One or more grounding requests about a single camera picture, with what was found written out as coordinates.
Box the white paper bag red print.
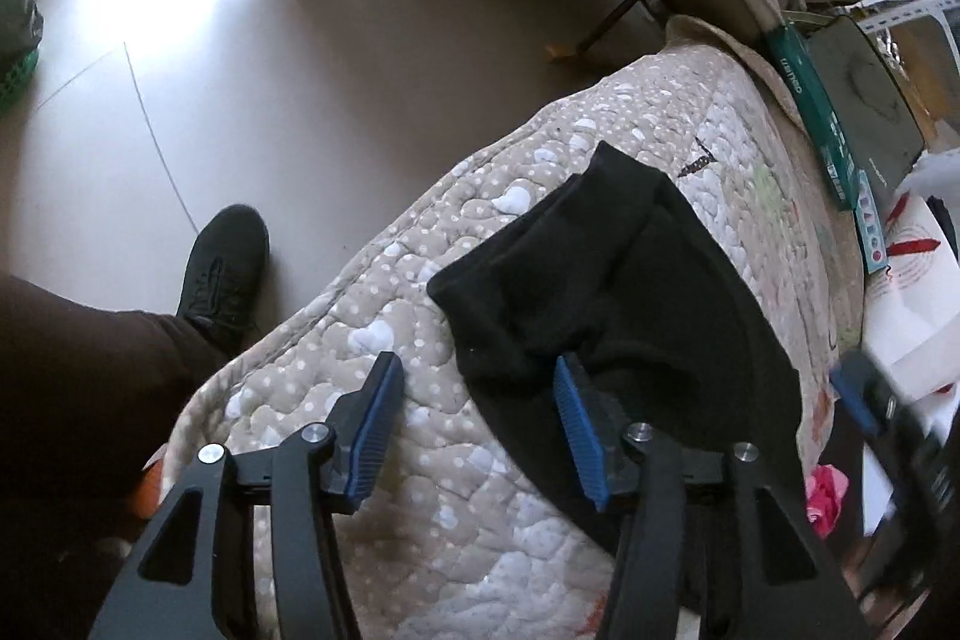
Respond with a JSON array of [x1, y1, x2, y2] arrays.
[[862, 149, 960, 405]]

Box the white metal rack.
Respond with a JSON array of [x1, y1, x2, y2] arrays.
[[861, 0, 960, 37]]

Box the black flat device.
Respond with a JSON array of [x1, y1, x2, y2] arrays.
[[804, 14, 928, 200]]

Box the beige quilted blanket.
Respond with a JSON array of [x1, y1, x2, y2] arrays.
[[161, 14, 863, 640]]

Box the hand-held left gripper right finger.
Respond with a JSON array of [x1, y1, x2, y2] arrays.
[[553, 355, 880, 640]]

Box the pink cloth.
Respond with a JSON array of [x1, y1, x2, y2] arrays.
[[805, 464, 850, 542]]

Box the black pants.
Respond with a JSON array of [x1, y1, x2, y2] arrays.
[[426, 141, 805, 640]]

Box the small colourful dotted box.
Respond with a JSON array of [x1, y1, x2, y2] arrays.
[[853, 169, 892, 275]]

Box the green cardboard box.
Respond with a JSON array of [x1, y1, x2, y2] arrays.
[[763, 19, 863, 214]]

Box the person's black shoe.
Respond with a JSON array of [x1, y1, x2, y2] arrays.
[[175, 204, 271, 357]]

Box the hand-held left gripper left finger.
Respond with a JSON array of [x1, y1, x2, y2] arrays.
[[88, 351, 407, 640]]

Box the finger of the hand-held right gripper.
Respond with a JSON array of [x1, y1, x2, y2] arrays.
[[829, 351, 901, 440]]

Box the person's leg in brown trousers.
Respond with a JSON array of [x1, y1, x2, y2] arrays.
[[0, 272, 235, 640]]

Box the green plastic basket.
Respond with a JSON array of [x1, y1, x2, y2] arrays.
[[0, 46, 43, 118]]

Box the orange cloth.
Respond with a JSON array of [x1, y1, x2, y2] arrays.
[[122, 460, 167, 525]]

